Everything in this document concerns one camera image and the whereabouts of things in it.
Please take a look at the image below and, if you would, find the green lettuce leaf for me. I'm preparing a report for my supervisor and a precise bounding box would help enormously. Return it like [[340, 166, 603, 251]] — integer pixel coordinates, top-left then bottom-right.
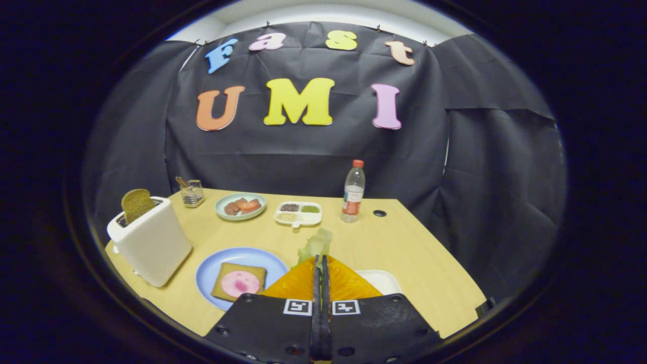
[[292, 227, 333, 268]]

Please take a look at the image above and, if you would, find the small white square plate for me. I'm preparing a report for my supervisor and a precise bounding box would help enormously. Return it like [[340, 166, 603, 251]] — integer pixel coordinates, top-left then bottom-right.
[[355, 269, 402, 296]]

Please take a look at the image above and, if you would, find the metal wire utensil holder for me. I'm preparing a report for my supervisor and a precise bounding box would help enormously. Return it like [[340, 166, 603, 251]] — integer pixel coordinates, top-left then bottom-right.
[[175, 176, 205, 208]]

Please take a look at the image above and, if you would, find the light blue plate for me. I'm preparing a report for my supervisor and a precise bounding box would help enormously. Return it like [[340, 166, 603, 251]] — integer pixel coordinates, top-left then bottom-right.
[[195, 247, 289, 311]]

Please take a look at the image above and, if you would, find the clear bottle red cap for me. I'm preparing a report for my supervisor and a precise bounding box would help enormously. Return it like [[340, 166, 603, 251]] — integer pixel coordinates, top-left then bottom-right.
[[341, 160, 365, 223]]

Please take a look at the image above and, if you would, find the pink ham slice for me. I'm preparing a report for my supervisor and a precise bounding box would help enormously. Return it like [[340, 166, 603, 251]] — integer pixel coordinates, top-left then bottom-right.
[[221, 270, 261, 298]]

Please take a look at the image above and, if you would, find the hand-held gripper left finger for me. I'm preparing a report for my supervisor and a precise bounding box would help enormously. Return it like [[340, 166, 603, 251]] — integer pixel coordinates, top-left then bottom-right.
[[204, 255, 323, 364]]

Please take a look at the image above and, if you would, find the black backdrop cloth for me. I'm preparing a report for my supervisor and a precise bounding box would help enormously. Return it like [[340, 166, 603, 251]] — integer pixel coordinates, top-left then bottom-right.
[[83, 21, 567, 299]]

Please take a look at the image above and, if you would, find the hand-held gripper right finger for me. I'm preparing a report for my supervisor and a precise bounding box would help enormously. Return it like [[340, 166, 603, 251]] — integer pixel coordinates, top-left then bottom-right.
[[322, 255, 443, 364]]

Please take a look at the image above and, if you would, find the brown bread slice with ham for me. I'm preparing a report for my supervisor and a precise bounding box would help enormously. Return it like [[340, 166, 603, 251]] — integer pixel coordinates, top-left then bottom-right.
[[211, 262, 267, 303]]

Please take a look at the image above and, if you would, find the white divided seasoning tray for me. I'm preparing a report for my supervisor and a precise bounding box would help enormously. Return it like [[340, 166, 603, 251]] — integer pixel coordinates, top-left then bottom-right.
[[274, 201, 322, 229]]

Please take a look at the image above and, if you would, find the white toaster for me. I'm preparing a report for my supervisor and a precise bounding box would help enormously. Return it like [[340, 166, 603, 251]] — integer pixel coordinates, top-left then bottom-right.
[[107, 196, 193, 288]]

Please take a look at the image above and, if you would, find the brown toast slice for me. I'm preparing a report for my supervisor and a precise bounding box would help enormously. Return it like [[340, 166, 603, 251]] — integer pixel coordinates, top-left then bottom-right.
[[121, 189, 157, 225]]

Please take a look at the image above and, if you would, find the pale green plate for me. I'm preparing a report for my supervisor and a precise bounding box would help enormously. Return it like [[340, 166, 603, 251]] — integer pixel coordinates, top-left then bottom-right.
[[215, 193, 267, 221]]

